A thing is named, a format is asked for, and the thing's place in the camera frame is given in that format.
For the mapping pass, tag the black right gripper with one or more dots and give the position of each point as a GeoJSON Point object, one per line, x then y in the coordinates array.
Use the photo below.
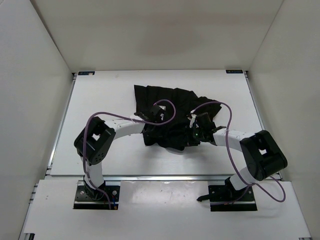
{"type": "Point", "coordinates": [194, 127]}

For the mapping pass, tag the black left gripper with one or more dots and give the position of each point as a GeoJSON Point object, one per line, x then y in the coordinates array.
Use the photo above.
{"type": "Point", "coordinates": [159, 121]}

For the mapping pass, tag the black pleated skirt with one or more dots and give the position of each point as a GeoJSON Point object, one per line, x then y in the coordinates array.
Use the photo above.
{"type": "Point", "coordinates": [180, 103]}

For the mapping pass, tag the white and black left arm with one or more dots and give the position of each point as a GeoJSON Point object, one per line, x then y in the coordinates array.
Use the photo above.
{"type": "Point", "coordinates": [95, 140]}

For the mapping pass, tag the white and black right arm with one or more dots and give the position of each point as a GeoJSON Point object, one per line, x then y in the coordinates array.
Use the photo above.
{"type": "Point", "coordinates": [262, 155]}

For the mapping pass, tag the blue right corner label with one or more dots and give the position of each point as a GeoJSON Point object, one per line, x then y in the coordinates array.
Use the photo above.
{"type": "Point", "coordinates": [234, 71]}

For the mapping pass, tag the blue corner label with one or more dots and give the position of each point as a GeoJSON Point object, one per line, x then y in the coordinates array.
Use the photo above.
{"type": "Point", "coordinates": [86, 73]}
{"type": "Point", "coordinates": [234, 71]}

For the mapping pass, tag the blue left corner label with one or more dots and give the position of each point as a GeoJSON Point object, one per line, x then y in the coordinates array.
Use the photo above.
{"type": "Point", "coordinates": [86, 73]}

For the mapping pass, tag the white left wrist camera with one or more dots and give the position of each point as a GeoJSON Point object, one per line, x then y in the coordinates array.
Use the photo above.
{"type": "Point", "coordinates": [163, 107]}

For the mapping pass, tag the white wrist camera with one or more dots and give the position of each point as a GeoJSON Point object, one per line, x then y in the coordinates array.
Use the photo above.
{"type": "Point", "coordinates": [192, 119]}
{"type": "Point", "coordinates": [163, 107]}

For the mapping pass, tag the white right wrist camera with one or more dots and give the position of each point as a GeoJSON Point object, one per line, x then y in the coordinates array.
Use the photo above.
{"type": "Point", "coordinates": [192, 119]}

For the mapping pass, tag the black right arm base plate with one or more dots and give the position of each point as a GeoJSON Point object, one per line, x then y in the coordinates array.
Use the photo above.
{"type": "Point", "coordinates": [221, 201]}

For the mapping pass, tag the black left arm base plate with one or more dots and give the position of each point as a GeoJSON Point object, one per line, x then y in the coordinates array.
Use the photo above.
{"type": "Point", "coordinates": [84, 199]}

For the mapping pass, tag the aluminium table edge rail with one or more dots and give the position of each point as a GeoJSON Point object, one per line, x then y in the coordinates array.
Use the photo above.
{"type": "Point", "coordinates": [161, 178]}

